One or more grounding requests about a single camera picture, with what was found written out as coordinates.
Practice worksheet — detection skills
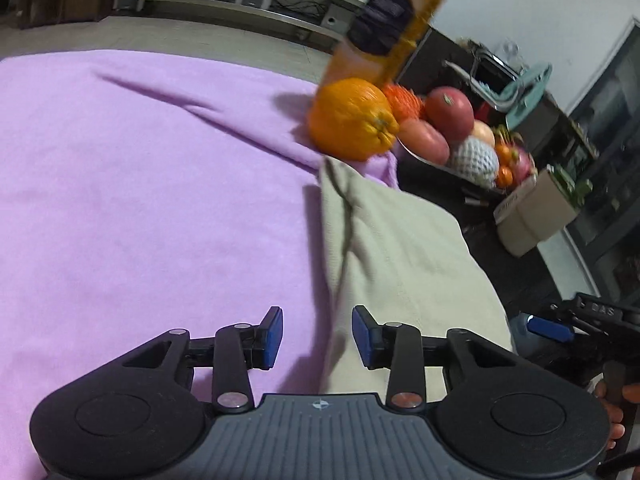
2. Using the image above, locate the orange juice bottle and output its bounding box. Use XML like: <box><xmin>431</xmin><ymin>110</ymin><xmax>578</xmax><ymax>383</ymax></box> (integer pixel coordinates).
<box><xmin>322</xmin><ymin>0</ymin><xmax>447</xmax><ymax>93</ymax></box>

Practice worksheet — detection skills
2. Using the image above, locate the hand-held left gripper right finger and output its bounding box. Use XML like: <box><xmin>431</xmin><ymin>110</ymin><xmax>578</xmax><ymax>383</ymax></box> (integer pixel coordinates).
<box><xmin>351</xmin><ymin>305</ymin><xmax>516</xmax><ymax>413</ymax></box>

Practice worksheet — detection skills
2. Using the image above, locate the cardboard box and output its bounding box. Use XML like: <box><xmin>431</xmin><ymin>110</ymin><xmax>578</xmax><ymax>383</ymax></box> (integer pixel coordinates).
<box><xmin>494</xmin><ymin>167</ymin><xmax>583</xmax><ymax>257</ymax></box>

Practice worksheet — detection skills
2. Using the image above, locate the metal shelf unit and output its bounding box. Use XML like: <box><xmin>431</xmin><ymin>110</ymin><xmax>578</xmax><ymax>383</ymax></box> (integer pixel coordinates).
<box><xmin>137</xmin><ymin>0</ymin><xmax>366</xmax><ymax>53</ymax></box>

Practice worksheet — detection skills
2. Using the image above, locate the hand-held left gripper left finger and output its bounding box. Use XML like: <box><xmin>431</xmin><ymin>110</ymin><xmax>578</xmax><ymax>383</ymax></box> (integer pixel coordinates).
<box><xmin>122</xmin><ymin>306</ymin><xmax>284</xmax><ymax>415</ymax></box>

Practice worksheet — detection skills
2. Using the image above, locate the orange foam net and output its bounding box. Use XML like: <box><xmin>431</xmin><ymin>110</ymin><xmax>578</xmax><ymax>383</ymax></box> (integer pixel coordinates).
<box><xmin>382</xmin><ymin>84</ymin><xmax>427</xmax><ymax>123</ymax></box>

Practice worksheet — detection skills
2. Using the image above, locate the white foam-netted fruit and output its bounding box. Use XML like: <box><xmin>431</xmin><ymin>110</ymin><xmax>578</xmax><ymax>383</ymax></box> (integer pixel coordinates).
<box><xmin>447</xmin><ymin>136</ymin><xmax>501</xmax><ymax>190</ymax></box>

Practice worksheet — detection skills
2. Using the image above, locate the metal fruit tray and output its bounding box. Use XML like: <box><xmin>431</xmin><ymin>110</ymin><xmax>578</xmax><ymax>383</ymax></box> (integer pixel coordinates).
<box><xmin>395</xmin><ymin>135</ymin><xmax>538</xmax><ymax>196</ymax></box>

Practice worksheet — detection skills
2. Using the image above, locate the beige sweater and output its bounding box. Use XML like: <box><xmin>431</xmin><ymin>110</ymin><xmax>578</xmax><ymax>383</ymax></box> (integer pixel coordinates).
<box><xmin>305</xmin><ymin>157</ymin><xmax>516</xmax><ymax>396</ymax></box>

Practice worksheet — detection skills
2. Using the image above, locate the pale round fruit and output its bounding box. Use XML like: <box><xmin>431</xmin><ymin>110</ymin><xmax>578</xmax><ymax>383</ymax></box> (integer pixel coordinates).
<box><xmin>470</xmin><ymin>119</ymin><xmax>497</xmax><ymax>147</ymax></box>

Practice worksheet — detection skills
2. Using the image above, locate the purple blanket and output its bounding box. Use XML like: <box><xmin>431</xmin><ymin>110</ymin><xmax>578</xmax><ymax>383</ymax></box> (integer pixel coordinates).
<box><xmin>0</xmin><ymin>49</ymin><xmax>401</xmax><ymax>480</ymax></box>

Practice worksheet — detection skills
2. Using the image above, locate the large orange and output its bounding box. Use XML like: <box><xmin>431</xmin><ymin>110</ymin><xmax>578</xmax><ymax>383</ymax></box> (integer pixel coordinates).
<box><xmin>307</xmin><ymin>77</ymin><xmax>401</xmax><ymax>162</ymax></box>

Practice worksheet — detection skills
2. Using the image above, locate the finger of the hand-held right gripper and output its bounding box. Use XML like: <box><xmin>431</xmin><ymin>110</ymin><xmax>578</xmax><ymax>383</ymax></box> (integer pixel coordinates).
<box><xmin>526</xmin><ymin>314</ymin><xmax>575</xmax><ymax>343</ymax></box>

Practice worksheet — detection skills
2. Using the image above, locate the teal plastic object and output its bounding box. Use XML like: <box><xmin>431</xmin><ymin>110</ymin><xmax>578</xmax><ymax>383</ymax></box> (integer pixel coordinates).
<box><xmin>505</xmin><ymin>62</ymin><xmax>553</xmax><ymax>131</ymax></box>

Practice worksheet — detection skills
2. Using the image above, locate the person's right hand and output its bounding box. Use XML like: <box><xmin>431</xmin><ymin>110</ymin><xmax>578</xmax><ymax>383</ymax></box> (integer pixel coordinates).
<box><xmin>594</xmin><ymin>379</ymin><xmax>626</xmax><ymax>452</ymax></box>

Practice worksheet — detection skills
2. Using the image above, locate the large red apple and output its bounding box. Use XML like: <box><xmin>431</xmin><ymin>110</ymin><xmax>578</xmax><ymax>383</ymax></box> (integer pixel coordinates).
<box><xmin>425</xmin><ymin>86</ymin><xmax>475</xmax><ymax>142</ymax></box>

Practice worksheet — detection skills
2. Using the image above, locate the pink dragon fruit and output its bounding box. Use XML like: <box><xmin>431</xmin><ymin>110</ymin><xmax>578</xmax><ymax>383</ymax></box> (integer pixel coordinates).
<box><xmin>507</xmin><ymin>132</ymin><xmax>537</xmax><ymax>181</ymax></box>

